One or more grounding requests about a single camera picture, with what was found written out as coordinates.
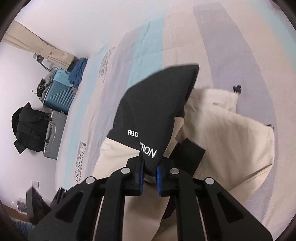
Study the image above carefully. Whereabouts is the cream and black hooded jacket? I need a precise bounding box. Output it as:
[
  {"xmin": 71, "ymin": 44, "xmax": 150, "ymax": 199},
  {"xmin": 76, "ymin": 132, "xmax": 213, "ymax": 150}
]
[{"xmin": 93, "ymin": 64, "xmax": 275, "ymax": 240}]

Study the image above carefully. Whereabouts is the grey hard suitcase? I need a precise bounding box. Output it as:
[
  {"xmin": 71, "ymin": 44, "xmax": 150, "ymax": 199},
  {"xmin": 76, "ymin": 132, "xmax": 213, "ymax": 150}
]
[{"xmin": 43, "ymin": 110, "xmax": 67, "ymax": 160}]

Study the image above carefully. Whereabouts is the black backpack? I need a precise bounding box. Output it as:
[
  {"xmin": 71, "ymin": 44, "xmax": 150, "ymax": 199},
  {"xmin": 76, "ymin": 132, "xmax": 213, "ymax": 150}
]
[{"xmin": 11, "ymin": 102, "xmax": 52, "ymax": 154}]

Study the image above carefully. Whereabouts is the teal hard suitcase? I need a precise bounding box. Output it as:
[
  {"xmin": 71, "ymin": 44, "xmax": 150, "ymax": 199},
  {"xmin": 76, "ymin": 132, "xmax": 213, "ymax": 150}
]
[{"xmin": 43, "ymin": 81, "xmax": 74, "ymax": 114}]

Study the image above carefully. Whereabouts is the clutter pile with headphones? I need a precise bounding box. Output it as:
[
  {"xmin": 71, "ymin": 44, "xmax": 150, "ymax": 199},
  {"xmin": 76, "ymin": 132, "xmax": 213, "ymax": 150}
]
[{"xmin": 32, "ymin": 69, "xmax": 56, "ymax": 102}]

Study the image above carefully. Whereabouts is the dark blue crumpled cloth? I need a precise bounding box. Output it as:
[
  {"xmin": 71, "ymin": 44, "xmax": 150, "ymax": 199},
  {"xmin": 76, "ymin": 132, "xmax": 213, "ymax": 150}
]
[{"xmin": 68, "ymin": 58, "xmax": 88, "ymax": 88}]

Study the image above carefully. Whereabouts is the light blue folded towel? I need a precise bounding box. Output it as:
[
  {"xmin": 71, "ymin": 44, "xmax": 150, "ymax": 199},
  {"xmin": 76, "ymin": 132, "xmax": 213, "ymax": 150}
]
[{"xmin": 53, "ymin": 68, "xmax": 73, "ymax": 87}]

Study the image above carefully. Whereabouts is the blue desk lamp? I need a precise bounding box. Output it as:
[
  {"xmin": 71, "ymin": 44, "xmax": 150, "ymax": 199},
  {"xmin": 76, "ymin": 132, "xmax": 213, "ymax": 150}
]
[{"xmin": 33, "ymin": 53, "xmax": 56, "ymax": 72}]

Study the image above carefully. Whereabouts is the striped bed sheet mattress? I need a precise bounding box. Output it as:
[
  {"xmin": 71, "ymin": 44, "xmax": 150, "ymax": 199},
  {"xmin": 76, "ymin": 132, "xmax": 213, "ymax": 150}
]
[{"xmin": 56, "ymin": 1, "xmax": 295, "ymax": 238}]

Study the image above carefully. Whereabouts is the left beige curtain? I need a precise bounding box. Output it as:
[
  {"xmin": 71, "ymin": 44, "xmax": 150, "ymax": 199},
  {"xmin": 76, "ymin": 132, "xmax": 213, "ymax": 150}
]
[{"xmin": 4, "ymin": 21, "xmax": 77, "ymax": 70}]

